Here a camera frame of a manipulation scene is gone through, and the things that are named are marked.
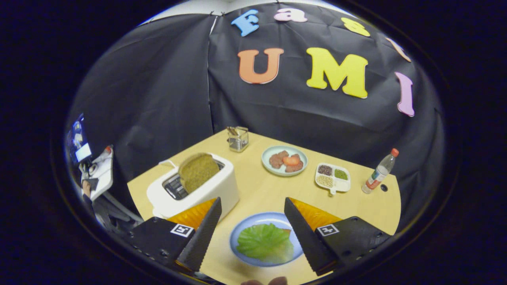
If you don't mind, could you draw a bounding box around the clear bottle with red cap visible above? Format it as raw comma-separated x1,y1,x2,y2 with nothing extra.
361,148,399,194

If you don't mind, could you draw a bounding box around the blue plate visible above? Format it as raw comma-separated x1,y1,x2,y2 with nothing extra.
230,212,305,268

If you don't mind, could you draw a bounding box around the pale green plate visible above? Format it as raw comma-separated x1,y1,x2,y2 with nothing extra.
261,145,309,177

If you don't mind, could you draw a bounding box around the round brown bread slice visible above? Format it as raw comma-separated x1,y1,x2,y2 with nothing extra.
178,153,220,194

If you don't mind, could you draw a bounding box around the white divided dish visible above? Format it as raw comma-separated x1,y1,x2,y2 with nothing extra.
315,162,351,196

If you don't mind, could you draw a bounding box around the black backdrop cloth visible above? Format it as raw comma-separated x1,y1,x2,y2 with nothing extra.
67,2,446,234

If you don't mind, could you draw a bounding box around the small bottle on side desk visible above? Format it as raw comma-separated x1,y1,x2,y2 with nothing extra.
94,146,112,163

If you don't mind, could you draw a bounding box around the clear glass stick holder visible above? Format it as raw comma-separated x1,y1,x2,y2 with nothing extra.
227,126,250,153

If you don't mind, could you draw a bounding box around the computer monitor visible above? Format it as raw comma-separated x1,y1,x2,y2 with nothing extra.
68,114,92,163

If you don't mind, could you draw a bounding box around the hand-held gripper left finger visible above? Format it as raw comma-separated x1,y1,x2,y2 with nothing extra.
127,197,222,274

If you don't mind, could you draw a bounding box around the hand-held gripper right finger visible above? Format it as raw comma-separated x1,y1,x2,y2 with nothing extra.
284,197,393,277

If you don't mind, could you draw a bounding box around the green lettuce leaf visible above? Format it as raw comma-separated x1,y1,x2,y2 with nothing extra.
236,223,294,264

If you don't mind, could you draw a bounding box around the white toaster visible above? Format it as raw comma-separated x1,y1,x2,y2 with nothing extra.
147,153,240,220

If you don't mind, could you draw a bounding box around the white side desk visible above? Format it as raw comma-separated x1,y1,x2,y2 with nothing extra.
81,146,114,201

